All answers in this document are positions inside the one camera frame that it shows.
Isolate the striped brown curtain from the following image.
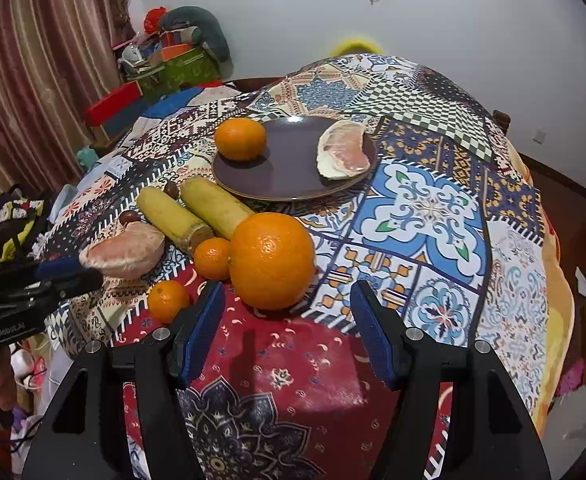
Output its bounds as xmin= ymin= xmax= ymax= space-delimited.
xmin=0 ymin=0 xmax=134 ymax=196

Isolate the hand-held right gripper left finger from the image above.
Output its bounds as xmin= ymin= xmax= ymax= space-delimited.
xmin=23 ymin=280 xmax=226 ymax=480

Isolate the person's left hand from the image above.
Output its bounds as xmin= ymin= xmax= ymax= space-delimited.
xmin=0 ymin=347 xmax=20 ymax=413

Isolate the light blue cloth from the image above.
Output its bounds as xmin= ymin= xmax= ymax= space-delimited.
xmin=48 ymin=185 xmax=80 ymax=222

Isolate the orange box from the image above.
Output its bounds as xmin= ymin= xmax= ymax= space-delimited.
xmin=155 ymin=42 xmax=197 ymax=62

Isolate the grey green pillow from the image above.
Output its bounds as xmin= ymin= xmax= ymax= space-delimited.
xmin=160 ymin=6 xmax=232 ymax=64

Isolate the pink object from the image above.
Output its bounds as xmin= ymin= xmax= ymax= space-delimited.
xmin=559 ymin=357 xmax=586 ymax=397

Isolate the red box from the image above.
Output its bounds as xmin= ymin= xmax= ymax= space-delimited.
xmin=84 ymin=81 xmax=144 ymax=128

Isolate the dark purple plate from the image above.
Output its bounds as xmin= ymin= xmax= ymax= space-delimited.
xmin=211 ymin=116 xmax=378 ymax=202

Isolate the yellow corn cob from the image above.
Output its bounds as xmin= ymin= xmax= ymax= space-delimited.
xmin=180 ymin=177 xmax=256 ymax=241
xmin=136 ymin=186 xmax=215 ymax=257

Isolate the yellow fluffy object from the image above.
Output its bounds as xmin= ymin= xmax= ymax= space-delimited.
xmin=330 ymin=35 xmax=385 ymax=57

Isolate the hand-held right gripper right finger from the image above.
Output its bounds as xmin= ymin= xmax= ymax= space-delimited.
xmin=350 ymin=280 xmax=554 ymax=480

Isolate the red plastic bag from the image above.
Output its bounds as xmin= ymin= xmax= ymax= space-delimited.
xmin=144 ymin=6 xmax=168 ymax=34

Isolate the orange yellow blanket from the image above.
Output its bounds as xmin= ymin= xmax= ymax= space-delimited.
xmin=518 ymin=145 xmax=576 ymax=423

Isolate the small mandarin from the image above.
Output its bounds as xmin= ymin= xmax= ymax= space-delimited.
xmin=147 ymin=280 xmax=191 ymax=324
xmin=193 ymin=237 xmax=233 ymax=281

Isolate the white plastic bag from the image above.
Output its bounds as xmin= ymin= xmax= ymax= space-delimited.
xmin=9 ymin=335 xmax=56 ymax=411

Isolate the patchwork printed tablecloth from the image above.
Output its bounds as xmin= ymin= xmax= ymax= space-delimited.
xmin=40 ymin=52 xmax=549 ymax=480

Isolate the cartoon print bag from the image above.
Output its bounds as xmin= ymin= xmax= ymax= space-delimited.
xmin=0 ymin=197 xmax=50 ymax=263

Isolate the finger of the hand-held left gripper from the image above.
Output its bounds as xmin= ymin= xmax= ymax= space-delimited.
xmin=35 ymin=257 xmax=91 ymax=283
xmin=48 ymin=270 xmax=104 ymax=303

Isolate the large orange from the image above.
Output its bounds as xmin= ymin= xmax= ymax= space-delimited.
xmin=214 ymin=117 xmax=267 ymax=162
xmin=229 ymin=212 xmax=316 ymax=311

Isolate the peeled pomelo segment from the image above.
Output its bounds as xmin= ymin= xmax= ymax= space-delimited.
xmin=316 ymin=120 xmax=372 ymax=181
xmin=79 ymin=222 xmax=166 ymax=279

